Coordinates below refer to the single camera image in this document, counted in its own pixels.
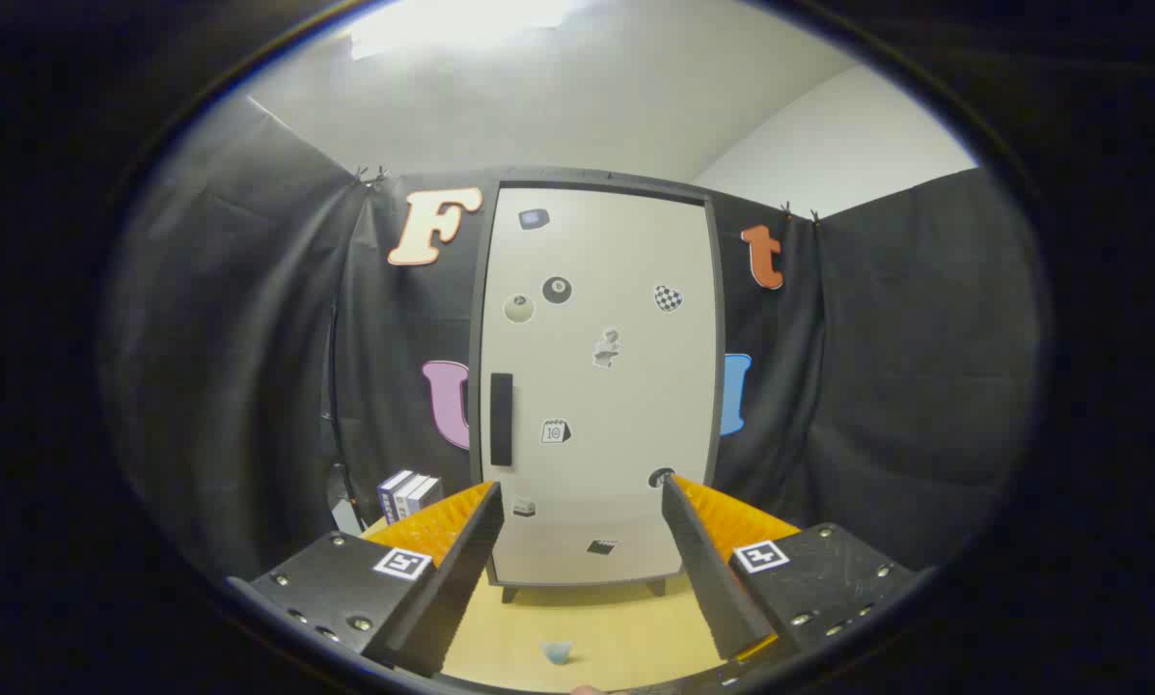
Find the black backdrop cloth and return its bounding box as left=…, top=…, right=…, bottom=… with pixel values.
left=104, top=92, right=1051, bottom=580

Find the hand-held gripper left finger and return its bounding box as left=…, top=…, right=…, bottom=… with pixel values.
left=226, top=481, right=506, bottom=679

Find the black door handle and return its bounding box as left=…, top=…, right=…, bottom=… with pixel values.
left=490, top=373, right=514, bottom=468

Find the grey cabinet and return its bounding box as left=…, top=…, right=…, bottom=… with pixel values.
left=469, top=166, right=728, bottom=604

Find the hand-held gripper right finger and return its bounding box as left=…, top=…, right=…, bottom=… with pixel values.
left=660, top=474, right=918, bottom=677

